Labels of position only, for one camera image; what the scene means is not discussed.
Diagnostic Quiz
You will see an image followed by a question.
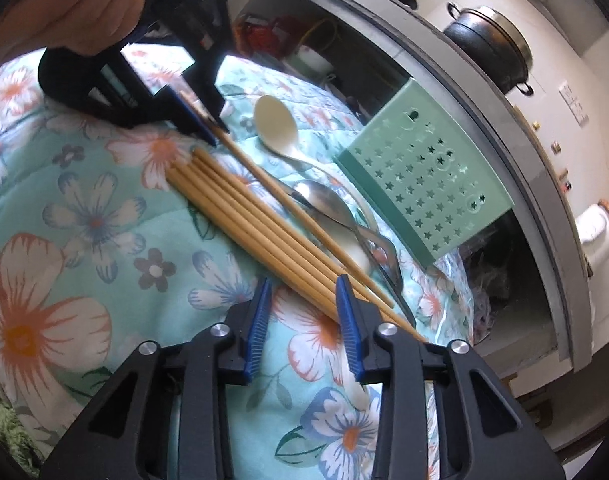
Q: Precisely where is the black pot with metal lid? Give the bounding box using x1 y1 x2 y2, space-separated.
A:
443 2 535 97

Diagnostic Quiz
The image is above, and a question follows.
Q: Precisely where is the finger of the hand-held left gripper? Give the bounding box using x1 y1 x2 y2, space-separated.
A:
184 57 231 134
157 85 219 149

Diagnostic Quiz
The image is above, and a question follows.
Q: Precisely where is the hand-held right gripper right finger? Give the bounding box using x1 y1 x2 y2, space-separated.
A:
335 274 568 480

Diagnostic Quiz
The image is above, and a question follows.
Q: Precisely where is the white wall socket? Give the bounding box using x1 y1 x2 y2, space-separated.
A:
559 80 591 126

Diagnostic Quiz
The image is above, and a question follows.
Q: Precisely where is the stack of bowls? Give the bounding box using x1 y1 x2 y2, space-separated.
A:
284 44 335 77

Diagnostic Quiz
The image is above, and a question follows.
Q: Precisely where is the red packaging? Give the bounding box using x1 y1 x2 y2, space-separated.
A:
233 14 296 57

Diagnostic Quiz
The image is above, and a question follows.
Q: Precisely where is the metal spoon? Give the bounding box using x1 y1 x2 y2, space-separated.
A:
292 179 380 246
362 230 418 328

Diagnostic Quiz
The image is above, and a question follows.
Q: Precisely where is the green plastic utensil holder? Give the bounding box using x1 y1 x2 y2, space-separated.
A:
335 77 515 268

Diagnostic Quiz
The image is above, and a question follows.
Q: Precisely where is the floral blanket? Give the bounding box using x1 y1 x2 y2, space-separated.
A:
0 42 478 480

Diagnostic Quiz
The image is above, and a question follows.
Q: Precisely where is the white air fryer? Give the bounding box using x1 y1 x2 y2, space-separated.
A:
575 202 609 267

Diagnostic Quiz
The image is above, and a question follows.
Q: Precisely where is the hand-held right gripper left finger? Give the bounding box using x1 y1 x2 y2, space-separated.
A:
39 277 273 480

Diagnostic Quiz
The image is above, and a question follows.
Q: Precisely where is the purple plastic bag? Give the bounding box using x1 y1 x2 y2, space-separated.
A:
462 250 513 343

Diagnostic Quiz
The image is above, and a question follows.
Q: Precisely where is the bundle of wooden chopsticks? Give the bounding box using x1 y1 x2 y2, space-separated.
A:
165 146 429 345

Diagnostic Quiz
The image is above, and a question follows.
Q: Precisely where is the grey concrete counter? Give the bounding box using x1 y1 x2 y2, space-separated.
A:
224 0 609 391

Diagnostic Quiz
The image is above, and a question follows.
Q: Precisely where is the white plastic spoon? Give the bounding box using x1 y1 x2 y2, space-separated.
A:
253 94 380 233

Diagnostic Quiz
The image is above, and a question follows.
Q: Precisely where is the wooden chopstick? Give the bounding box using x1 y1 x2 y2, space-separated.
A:
178 90 395 309

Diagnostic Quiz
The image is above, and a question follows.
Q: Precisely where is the person's left hand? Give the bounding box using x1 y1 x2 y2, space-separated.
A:
0 0 148 69

